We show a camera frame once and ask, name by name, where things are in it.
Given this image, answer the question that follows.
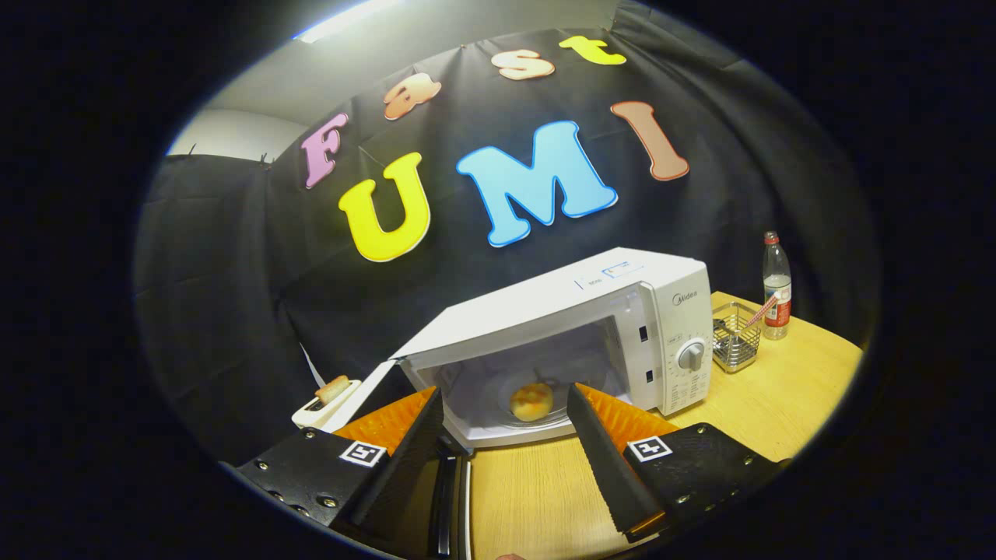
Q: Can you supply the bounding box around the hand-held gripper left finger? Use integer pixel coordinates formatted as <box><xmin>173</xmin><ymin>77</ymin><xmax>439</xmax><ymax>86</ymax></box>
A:
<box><xmin>237</xmin><ymin>387</ymin><xmax>444</xmax><ymax>537</ymax></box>

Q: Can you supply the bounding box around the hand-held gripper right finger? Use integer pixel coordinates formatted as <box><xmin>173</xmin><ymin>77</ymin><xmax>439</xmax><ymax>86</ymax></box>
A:
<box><xmin>566</xmin><ymin>383</ymin><xmax>783</xmax><ymax>544</ymax></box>

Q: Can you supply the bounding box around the golden bread bun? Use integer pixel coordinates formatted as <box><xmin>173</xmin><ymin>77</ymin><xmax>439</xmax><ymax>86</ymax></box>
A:
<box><xmin>510</xmin><ymin>382</ymin><xmax>555</xmax><ymax>423</ymax></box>

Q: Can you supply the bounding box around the white microwave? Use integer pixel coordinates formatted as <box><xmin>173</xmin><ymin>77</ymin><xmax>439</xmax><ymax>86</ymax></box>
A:
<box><xmin>323</xmin><ymin>247</ymin><xmax>714</xmax><ymax>560</ymax></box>

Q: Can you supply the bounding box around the white toaster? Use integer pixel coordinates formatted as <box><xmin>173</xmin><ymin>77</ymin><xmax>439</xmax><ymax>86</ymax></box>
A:
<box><xmin>292</xmin><ymin>380</ymin><xmax>363</xmax><ymax>430</ymax></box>

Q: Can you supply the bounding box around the red white striped straw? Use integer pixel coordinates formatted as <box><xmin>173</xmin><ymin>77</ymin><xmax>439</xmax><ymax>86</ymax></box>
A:
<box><xmin>745</xmin><ymin>292</ymin><xmax>781</xmax><ymax>327</ymax></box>

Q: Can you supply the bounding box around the clear plastic water bottle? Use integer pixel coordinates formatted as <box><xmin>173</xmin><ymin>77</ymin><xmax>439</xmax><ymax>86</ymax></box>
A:
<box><xmin>763</xmin><ymin>231</ymin><xmax>793</xmax><ymax>341</ymax></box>

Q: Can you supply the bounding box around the wire mesh utensil holder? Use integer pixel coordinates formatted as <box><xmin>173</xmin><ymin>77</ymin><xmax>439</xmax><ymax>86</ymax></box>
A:
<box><xmin>712</xmin><ymin>302</ymin><xmax>763</xmax><ymax>374</ymax></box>

